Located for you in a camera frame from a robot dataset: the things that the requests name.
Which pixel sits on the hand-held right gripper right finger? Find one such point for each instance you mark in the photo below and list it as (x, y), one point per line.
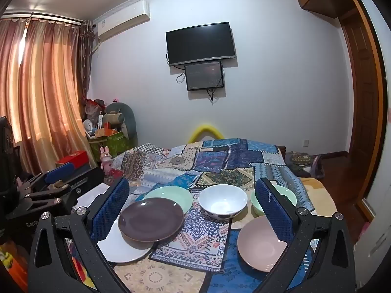
(273, 210)

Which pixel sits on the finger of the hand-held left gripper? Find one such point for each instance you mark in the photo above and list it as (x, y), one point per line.
(39, 197)
(59, 171)

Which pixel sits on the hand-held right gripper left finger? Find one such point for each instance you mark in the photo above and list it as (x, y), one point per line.
(111, 210)

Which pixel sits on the green bowl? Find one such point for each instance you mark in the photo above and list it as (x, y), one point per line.
(287, 197)

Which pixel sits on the pink bowl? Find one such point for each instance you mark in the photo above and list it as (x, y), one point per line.
(259, 244)

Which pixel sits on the white bowl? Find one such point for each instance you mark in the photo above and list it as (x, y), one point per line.
(223, 201)

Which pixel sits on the red box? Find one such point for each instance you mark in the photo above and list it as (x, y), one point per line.
(73, 158)

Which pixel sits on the white cloth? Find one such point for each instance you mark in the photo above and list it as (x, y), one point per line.
(91, 197)

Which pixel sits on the brown plate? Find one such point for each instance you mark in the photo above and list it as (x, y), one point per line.
(149, 219)

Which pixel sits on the white plate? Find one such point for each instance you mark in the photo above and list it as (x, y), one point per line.
(125, 250)

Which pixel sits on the pink bunny toy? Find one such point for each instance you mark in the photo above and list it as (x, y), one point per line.
(105, 158)

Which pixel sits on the orange printed cloth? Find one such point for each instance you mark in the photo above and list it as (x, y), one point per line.
(12, 271)

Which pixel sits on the green storage box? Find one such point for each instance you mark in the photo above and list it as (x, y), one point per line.
(111, 146)

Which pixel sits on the patterned slipper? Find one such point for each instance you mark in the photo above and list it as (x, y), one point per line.
(301, 157)

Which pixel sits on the green plate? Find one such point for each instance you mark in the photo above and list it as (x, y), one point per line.
(171, 193)

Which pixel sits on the red plastic bag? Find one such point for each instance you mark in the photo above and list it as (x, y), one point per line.
(93, 108)

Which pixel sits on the patchwork printed blanket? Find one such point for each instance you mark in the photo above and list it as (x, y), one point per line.
(213, 164)

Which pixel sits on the orange curtain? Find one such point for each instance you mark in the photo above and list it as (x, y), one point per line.
(45, 97)

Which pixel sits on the white plastic panel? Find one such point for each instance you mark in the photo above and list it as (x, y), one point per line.
(380, 235)

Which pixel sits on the brown patterned curtain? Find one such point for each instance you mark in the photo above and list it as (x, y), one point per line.
(85, 61)

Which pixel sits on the wooden door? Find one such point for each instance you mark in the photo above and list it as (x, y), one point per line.
(363, 97)

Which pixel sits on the small black monitor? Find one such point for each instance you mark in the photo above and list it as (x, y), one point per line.
(204, 76)

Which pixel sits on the white air conditioner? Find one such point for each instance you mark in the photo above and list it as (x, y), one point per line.
(122, 18)

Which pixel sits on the dark wooden bed frame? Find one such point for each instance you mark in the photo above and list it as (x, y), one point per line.
(281, 152)

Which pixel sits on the black wall television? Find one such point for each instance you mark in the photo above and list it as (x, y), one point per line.
(201, 44)

